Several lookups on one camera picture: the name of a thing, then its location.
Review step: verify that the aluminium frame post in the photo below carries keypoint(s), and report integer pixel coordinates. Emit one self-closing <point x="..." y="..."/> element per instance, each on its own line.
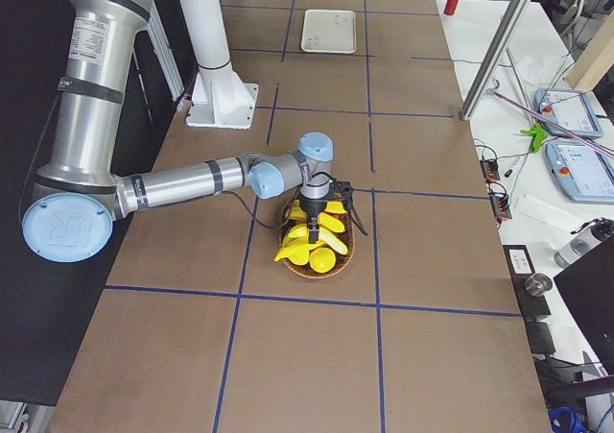
<point x="499" y="43"/>

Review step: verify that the far blue teach pendant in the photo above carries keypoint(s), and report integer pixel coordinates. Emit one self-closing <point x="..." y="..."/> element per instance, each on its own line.
<point x="570" y="109"/>

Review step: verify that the metal weight cylinder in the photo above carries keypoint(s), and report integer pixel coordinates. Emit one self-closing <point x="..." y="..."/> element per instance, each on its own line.
<point x="537" y="284"/>

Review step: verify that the brown wicker basket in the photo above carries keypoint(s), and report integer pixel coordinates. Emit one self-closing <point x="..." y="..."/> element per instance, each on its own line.
<point x="294" y="215"/>

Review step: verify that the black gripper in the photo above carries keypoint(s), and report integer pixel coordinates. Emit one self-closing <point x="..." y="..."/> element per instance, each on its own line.
<point x="314" y="207"/>

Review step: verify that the small yellow banana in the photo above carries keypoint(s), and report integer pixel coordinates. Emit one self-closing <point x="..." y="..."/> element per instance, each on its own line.
<point x="322" y="260"/>

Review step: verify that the curved yellow banana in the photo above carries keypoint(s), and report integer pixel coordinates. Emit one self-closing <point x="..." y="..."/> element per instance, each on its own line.
<point x="297" y="231"/>

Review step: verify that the near blue teach pendant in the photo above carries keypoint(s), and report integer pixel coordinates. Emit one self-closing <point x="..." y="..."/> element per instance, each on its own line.
<point x="583" y="175"/>

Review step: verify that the clear water bottle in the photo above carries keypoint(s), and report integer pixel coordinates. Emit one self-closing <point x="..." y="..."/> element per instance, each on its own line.
<point x="586" y="238"/>

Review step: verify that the cream bear tray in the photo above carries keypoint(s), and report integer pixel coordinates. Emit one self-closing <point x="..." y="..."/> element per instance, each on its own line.
<point x="329" y="32"/>

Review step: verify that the blue teach pendant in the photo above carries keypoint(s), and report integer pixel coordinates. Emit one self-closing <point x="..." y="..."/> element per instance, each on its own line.
<point x="570" y="109"/>
<point x="583" y="175"/>

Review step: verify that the black orange connector box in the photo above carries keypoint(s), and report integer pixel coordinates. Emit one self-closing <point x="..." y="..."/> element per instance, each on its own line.
<point x="490" y="169"/>
<point x="500" y="206"/>

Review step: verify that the long yellow banana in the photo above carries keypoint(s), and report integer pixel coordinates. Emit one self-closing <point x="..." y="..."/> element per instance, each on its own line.
<point x="297" y="254"/>

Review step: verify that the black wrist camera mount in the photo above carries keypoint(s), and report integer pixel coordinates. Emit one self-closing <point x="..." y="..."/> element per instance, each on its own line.
<point x="341" y="191"/>

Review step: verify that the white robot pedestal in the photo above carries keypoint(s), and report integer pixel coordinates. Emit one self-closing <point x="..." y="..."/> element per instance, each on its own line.
<point x="220" y="99"/>

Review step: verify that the green clamp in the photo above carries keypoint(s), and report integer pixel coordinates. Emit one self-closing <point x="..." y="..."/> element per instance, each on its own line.
<point x="538" y="137"/>

